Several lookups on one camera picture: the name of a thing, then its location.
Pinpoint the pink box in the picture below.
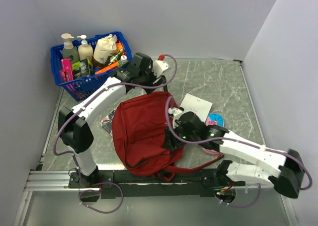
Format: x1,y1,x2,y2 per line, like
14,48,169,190
60,59,74,82

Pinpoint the white book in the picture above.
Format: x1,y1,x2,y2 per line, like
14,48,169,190
180,93,213,122

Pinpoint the red backpack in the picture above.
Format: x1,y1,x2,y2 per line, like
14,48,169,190
112,91,224,182

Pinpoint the cream pump bottle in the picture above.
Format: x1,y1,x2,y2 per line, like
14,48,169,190
77,35,93,61

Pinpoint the green glass bottle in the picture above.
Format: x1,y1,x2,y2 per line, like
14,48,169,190
110,49,125,63

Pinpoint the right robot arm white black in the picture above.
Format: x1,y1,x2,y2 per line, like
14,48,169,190
163,108,305,199

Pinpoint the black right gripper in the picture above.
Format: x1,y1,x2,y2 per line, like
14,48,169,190
162,120,200,151

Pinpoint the Little Women book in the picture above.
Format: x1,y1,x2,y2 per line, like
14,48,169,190
99,109,116,136

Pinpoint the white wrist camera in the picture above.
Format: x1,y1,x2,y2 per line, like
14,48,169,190
152,60,170,78
168,107,184,124

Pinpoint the pink pencil case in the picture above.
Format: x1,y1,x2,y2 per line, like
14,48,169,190
202,113,224,156

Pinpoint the dark green box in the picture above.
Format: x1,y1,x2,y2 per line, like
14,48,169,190
72,59,95,79

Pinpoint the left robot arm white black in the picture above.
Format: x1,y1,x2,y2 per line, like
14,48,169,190
58,53,169,187

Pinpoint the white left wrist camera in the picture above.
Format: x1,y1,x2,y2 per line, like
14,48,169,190
152,60,170,78

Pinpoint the beige cloth bag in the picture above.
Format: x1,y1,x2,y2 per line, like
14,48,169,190
93,34,117,64

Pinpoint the grey-green pump bottle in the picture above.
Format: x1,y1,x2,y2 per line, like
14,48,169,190
61,33,80,64

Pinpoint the blue plastic basket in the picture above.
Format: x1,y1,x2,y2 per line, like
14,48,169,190
50,31,135,102

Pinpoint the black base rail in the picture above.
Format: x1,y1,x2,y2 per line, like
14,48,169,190
68,168,246,201

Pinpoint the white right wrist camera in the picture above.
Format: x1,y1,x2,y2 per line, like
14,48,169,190
168,107,184,124

